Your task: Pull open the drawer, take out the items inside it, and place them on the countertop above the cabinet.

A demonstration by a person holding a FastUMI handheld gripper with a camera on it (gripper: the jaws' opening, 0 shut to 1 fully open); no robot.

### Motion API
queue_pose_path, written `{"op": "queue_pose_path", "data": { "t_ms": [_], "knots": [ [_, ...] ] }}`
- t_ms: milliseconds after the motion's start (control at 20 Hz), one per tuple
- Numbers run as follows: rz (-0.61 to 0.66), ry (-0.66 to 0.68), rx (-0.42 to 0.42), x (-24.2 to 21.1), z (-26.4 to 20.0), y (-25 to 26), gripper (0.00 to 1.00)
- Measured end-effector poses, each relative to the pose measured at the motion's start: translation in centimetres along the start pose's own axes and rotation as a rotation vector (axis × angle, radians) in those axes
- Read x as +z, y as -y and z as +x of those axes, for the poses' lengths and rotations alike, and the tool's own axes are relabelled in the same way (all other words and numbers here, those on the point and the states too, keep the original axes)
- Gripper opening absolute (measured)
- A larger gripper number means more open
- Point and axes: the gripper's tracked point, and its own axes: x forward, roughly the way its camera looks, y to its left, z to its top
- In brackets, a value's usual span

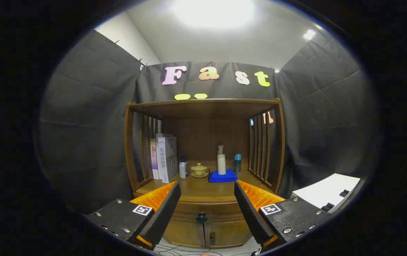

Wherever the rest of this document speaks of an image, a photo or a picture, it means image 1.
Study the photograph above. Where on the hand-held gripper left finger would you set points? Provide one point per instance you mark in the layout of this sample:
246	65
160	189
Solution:
164	213

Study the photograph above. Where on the brown wooden drawer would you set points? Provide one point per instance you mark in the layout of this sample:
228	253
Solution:
210	209

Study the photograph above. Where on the white patterned book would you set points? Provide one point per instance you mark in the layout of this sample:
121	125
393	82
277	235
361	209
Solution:
168	160

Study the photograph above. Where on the teal blue bottle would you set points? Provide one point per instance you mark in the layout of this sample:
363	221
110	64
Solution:
238	165

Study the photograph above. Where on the black backdrop cloth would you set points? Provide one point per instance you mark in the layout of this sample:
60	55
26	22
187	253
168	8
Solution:
90	124

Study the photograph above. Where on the wooden cabinet door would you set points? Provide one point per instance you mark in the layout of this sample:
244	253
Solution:
184	233
232	233

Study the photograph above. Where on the small ceiling spotlight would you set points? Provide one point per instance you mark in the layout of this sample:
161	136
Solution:
309	34

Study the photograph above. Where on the purple pink book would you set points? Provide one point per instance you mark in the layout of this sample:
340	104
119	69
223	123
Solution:
154	160

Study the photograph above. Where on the white grey machine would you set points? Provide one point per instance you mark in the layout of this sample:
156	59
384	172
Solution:
324	192

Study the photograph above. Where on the brown wooden countertop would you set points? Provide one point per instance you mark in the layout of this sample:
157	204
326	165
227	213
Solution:
203	188

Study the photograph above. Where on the large ceiling light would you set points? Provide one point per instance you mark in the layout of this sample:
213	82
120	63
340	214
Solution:
214	12

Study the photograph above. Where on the blue folded cloth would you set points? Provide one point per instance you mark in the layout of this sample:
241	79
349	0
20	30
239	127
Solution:
224	176

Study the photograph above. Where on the brown wooden cabinet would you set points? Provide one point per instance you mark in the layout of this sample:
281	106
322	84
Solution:
207	138

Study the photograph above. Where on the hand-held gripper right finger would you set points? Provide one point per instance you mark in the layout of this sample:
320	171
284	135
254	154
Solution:
253	217

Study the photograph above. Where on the white bottle blue cap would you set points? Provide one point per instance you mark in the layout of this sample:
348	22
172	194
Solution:
183	169

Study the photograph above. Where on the yellow lidded tea cup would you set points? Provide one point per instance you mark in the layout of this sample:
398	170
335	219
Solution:
199	170

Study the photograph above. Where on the white pump bottle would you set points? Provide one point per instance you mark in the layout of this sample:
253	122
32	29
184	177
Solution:
221	163

